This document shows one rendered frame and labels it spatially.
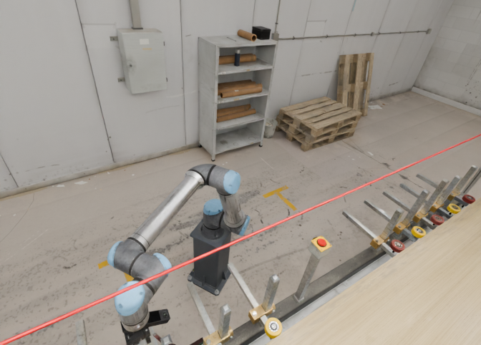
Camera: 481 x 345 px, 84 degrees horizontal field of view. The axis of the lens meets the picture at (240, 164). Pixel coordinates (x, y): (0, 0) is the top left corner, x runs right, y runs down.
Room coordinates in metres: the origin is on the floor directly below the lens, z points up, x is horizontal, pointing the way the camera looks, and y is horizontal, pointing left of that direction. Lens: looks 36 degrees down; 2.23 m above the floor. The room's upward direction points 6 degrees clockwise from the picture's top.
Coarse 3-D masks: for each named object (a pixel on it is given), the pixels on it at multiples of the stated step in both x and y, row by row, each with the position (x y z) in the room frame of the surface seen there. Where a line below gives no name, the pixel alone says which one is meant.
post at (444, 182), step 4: (444, 180) 1.53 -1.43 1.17; (448, 180) 1.53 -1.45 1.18; (440, 184) 1.53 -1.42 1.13; (444, 184) 1.51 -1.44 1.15; (436, 188) 1.54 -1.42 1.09; (440, 188) 1.52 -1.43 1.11; (436, 192) 1.53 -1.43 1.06; (440, 192) 1.51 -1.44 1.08; (432, 196) 1.53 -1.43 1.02; (436, 196) 1.51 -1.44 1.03; (428, 200) 1.53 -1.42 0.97; (432, 200) 1.52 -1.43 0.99; (428, 204) 1.52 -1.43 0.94; (432, 204) 1.52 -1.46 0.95; (424, 208) 1.53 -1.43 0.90; (428, 208) 1.51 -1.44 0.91; (420, 212) 1.53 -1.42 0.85; (424, 212) 1.51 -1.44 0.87; (416, 224) 1.51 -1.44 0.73
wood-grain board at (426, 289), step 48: (432, 240) 1.21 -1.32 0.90; (480, 240) 1.25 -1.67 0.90; (384, 288) 0.83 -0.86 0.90; (432, 288) 0.86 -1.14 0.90; (480, 288) 0.89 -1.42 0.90; (288, 336) 0.54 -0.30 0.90; (336, 336) 0.56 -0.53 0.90; (384, 336) 0.58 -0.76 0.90; (432, 336) 0.60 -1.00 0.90; (480, 336) 0.63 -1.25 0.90
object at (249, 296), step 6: (228, 264) 0.90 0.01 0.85; (234, 270) 0.87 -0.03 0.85; (234, 276) 0.84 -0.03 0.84; (240, 276) 0.84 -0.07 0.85; (240, 282) 0.80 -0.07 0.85; (240, 288) 0.78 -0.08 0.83; (246, 288) 0.77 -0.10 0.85; (246, 294) 0.74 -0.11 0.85; (252, 294) 0.74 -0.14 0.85; (252, 300) 0.71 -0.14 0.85; (252, 306) 0.68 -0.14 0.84; (264, 318) 0.63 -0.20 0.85; (264, 324) 0.60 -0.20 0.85
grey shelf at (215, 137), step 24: (216, 48) 3.07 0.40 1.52; (240, 48) 3.79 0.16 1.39; (264, 48) 3.81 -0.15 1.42; (216, 72) 3.07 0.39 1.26; (240, 72) 3.81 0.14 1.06; (264, 72) 3.75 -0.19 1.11; (216, 96) 3.08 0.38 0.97; (240, 96) 3.35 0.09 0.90; (264, 96) 3.70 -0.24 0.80; (240, 120) 3.41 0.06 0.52; (264, 120) 3.59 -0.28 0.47; (216, 144) 3.32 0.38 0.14; (240, 144) 3.39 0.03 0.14
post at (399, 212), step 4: (400, 208) 1.26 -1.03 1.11; (396, 212) 1.25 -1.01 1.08; (400, 212) 1.23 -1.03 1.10; (392, 216) 1.25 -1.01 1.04; (396, 216) 1.24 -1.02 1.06; (400, 216) 1.23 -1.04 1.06; (392, 220) 1.24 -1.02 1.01; (396, 220) 1.23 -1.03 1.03; (388, 224) 1.25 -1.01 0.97; (392, 224) 1.23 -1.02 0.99; (396, 224) 1.24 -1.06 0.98; (384, 228) 1.25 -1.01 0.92; (388, 228) 1.24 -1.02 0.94; (392, 228) 1.23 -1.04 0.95; (384, 232) 1.24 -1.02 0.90; (388, 232) 1.23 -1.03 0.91; (380, 236) 1.25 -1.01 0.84; (384, 236) 1.23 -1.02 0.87; (388, 236) 1.24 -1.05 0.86; (380, 248) 1.24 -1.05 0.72
